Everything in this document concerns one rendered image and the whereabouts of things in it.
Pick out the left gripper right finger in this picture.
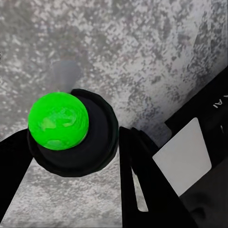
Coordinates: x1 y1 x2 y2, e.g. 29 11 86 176
118 127 199 228

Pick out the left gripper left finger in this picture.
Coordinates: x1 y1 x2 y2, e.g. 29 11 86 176
0 129 34 223

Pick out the insectifuge atomizer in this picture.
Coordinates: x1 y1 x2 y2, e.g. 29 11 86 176
27 60 119 178

